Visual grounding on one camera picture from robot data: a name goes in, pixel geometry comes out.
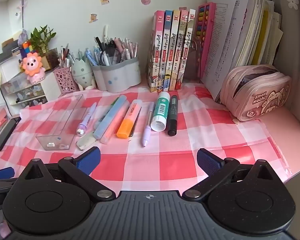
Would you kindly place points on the egg-shaped pen holder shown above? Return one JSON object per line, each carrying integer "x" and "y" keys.
{"x": 82, "y": 73}

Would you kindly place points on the clear plastic box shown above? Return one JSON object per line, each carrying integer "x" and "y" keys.
{"x": 57, "y": 125}

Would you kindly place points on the bunch of assorted pens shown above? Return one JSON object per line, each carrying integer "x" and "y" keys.
{"x": 125, "y": 48}

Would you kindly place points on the grey flower-shaped pen holder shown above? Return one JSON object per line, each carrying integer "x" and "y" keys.
{"x": 117, "y": 76}

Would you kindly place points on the white flower sticker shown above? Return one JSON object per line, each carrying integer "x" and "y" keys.
{"x": 292, "y": 0}

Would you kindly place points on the pink lattice pen holder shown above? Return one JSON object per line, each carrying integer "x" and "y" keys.
{"x": 65, "y": 80}

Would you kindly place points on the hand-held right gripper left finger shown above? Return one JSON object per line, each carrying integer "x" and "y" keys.
{"x": 88, "y": 161}

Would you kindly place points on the plain pink round wall sticker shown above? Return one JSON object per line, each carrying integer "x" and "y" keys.
{"x": 145, "y": 0}

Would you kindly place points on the white drawer organizer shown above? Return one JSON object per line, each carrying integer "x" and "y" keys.
{"x": 52, "y": 86}

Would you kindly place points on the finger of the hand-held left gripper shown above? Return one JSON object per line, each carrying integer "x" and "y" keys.
{"x": 1, "y": 173}

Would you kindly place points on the pink spine comic book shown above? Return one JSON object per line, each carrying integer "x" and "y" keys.
{"x": 155, "y": 55}

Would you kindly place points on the grey white eraser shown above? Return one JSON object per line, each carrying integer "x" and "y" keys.
{"x": 86, "y": 142}

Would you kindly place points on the black flat case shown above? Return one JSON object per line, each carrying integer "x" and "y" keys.
{"x": 6, "y": 133}

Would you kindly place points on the white storage box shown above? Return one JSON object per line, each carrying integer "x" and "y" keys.
{"x": 11, "y": 72}

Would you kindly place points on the orange cap highlighter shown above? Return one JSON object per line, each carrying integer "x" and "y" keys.
{"x": 128, "y": 121}

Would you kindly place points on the pink lion toy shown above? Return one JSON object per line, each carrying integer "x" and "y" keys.
{"x": 32, "y": 66}

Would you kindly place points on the hanging purple ornament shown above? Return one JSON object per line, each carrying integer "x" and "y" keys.
{"x": 23, "y": 33}

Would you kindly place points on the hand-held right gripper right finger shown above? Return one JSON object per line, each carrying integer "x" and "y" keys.
{"x": 208, "y": 161}

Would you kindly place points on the colourful puzzle cube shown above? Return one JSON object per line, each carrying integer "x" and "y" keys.
{"x": 27, "y": 49}

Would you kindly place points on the black magnifying glass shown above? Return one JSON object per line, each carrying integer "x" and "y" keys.
{"x": 111, "y": 51}

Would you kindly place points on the red white checkered tablecloth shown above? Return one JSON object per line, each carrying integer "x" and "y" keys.
{"x": 190, "y": 135}

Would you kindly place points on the clear acrylic bookend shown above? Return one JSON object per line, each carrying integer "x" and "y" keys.
{"x": 193, "y": 67}

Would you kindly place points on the dark grey box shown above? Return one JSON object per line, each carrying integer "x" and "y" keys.
{"x": 3, "y": 58}

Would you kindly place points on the purple mechanical pencil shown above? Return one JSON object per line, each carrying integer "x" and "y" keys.
{"x": 148, "y": 125}

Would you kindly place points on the glass plant vase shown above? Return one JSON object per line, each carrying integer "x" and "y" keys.
{"x": 51, "y": 58}

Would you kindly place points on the clear drawer box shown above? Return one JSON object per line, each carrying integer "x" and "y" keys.
{"x": 17, "y": 85}

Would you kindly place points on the stack of papers and folders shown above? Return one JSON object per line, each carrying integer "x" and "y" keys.
{"x": 245, "y": 37}

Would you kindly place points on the green white glue stick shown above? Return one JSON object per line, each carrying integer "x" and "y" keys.
{"x": 160, "y": 111}

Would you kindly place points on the black marker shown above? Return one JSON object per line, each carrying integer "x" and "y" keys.
{"x": 173, "y": 116}

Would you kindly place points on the brown animal wall sticker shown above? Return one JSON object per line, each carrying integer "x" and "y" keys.
{"x": 93, "y": 18}

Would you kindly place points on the pink abacus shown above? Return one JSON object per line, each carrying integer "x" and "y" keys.
{"x": 205, "y": 37}

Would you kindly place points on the pale blue highlighter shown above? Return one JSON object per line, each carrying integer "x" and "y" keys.
{"x": 110, "y": 118}

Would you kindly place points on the pink pencil pouch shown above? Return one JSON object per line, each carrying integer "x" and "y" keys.
{"x": 255, "y": 95}

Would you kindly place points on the bunch of grey click pens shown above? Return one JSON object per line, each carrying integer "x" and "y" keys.
{"x": 83, "y": 55}

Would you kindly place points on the purple charm pen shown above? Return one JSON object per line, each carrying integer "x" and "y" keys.
{"x": 86, "y": 120}

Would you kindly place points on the pale pink highlighter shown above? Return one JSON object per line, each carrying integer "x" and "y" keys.
{"x": 116, "y": 125}

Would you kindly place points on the green bamboo plant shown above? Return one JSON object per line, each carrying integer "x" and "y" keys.
{"x": 42, "y": 38}

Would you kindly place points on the bunch of pens and pencils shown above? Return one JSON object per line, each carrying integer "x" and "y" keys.
{"x": 65, "y": 56}

